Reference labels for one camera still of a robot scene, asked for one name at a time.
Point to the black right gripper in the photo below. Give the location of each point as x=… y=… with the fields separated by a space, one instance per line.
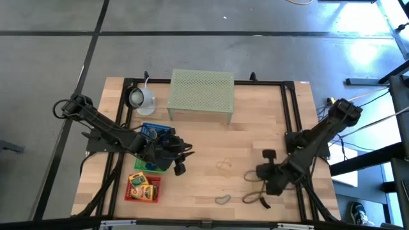
x=274 y=177

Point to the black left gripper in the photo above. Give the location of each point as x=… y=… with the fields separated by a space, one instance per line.
x=163 y=151

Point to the black rubber band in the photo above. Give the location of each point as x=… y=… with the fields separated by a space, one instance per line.
x=265 y=203

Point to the blue plastic basket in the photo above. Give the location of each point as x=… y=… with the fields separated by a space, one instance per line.
x=148 y=127

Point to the small yellow crayon box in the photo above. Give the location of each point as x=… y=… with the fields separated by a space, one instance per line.
x=138 y=179

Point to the large yellow crayon box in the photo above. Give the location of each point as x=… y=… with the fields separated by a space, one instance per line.
x=143 y=193

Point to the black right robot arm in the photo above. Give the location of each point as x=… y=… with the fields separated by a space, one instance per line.
x=319 y=137

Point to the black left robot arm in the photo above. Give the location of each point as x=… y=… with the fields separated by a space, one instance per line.
x=105 y=127

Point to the white desk lamp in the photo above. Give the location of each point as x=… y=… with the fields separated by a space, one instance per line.
x=147 y=102

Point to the red plastic basket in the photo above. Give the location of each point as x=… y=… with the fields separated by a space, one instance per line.
x=155 y=179

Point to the green plastic basket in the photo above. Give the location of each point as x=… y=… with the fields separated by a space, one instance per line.
x=139 y=166

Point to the green perforated metal shelf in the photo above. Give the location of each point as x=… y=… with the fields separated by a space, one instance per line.
x=201 y=91

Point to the person's shoe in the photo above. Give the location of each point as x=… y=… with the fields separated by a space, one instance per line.
x=359 y=212

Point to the yellow power plug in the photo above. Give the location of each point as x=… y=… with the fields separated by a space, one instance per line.
x=330 y=101

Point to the black metal stand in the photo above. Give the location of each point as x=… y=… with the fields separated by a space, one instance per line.
x=399 y=111

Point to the black rig crossbar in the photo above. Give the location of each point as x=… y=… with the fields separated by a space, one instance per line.
x=64 y=223

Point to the grey furniture foot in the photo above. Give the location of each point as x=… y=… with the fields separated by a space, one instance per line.
x=9 y=147

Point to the silver bracket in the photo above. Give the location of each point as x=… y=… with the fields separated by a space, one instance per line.
x=118 y=222
x=295 y=226

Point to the small black camera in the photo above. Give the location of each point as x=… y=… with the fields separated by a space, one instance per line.
x=206 y=224

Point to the black frame bracket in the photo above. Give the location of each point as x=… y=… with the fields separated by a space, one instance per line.
x=253 y=76
x=146 y=75

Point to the black aluminium table frame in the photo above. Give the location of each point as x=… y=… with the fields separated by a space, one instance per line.
x=265 y=83

